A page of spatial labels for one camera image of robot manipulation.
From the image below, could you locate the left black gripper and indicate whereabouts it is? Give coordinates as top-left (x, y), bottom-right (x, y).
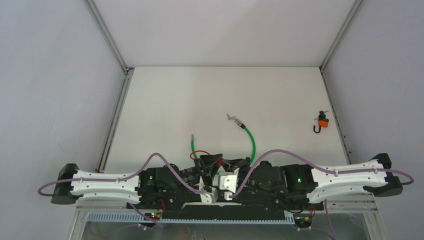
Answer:
top-left (166, 154), bottom-right (223, 193)

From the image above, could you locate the red cable lock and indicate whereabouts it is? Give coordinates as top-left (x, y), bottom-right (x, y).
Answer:
top-left (189, 150), bottom-right (223, 167)

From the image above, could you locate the green cable lock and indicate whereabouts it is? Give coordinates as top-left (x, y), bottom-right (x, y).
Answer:
top-left (190, 118), bottom-right (257, 165)

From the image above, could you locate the silver key bunch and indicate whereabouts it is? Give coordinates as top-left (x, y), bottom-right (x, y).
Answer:
top-left (226, 113), bottom-right (238, 122)

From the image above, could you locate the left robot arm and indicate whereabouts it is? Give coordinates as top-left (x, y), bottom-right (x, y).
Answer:
top-left (50, 154), bottom-right (223, 208)

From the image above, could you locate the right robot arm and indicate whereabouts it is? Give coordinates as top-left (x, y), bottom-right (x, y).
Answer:
top-left (224, 153), bottom-right (403, 209)

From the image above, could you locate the orange padlock with keys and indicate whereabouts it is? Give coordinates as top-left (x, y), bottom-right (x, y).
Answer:
top-left (313, 110), bottom-right (329, 134)

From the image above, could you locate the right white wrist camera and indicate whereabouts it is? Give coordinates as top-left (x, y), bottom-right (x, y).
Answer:
top-left (218, 168), bottom-right (239, 201)

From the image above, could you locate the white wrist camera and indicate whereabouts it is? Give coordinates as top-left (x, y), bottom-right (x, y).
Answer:
top-left (218, 168), bottom-right (239, 201)
top-left (198, 177), bottom-right (218, 205)

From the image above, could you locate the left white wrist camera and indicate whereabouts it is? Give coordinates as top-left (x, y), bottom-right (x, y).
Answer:
top-left (198, 177), bottom-right (218, 205)

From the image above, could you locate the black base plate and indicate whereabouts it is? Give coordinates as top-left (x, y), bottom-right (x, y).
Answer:
top-left (134, 188), bottom-right (324, 221)

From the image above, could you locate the grey cable duct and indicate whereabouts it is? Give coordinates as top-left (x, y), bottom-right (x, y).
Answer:
top-left (86, 212), bottom-right (296, 225)

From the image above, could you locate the aluminium front frame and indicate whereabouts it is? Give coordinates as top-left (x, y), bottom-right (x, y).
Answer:
top-left (67, 194), bottom-right (387, 240)

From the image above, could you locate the left aluminium corner post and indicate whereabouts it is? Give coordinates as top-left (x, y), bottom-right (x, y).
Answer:
top-left (84, 0), bottom-right (129, 74)

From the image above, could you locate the aluminium corner post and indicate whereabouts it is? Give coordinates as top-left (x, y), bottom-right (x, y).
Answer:
top-left (319, 0), bottom-right (364, 73)
top-left (84, 0), bottom-right (129, 74)

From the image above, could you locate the right aluminium corner post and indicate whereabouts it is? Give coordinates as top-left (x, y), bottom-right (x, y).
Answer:
top-left (319, 0), bottom-right (364, 73)

